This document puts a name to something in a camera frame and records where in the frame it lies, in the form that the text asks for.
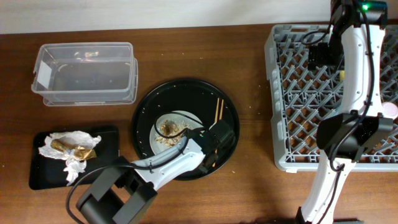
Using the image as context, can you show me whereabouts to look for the gold foil wrapper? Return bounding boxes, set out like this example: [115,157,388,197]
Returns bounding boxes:
[50,139,97,161]

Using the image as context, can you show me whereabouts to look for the food scraps on plate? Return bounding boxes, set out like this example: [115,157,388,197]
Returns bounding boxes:
[155,120,193,147]

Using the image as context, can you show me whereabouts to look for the round black serving tray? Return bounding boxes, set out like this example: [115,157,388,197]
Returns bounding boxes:
[131,77,241,181]

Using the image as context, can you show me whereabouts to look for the wooden chopstick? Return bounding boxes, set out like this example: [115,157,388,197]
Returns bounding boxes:
[212,99,225,168]
[214,98,220,123]

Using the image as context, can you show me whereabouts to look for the white napkin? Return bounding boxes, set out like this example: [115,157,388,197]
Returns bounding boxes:
[39,131,102,186]

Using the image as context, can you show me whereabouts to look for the yellow small bowl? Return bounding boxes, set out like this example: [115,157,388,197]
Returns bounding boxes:
[339,70,345,82]

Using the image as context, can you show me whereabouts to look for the grey dishwasher rack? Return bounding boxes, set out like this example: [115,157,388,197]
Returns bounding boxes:
[264,24,397,173]

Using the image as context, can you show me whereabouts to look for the clear plastic storage bin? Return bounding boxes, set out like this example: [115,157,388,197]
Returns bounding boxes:
[31,42,138,106]

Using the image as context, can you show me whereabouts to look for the grey plate with food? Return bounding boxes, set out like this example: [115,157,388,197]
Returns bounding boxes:
[149,114,202,154]

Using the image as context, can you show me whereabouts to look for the black rectangular tray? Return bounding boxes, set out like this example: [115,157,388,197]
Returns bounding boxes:
[29,125,119,190]

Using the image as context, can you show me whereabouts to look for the right wooden chopstick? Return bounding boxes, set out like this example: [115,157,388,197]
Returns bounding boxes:
[212,99,225,168]

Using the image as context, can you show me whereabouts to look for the pink plastic cup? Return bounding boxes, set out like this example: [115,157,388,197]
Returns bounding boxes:
[382,102,398,120]

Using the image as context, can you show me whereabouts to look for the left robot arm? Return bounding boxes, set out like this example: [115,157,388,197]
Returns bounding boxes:
[65,111,240,223]

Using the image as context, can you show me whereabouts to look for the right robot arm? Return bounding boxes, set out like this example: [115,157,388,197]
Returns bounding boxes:
[295,0,397,223]

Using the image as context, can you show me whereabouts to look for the left wooden chopstick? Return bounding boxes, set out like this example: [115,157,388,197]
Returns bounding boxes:
[214,98,220,123]

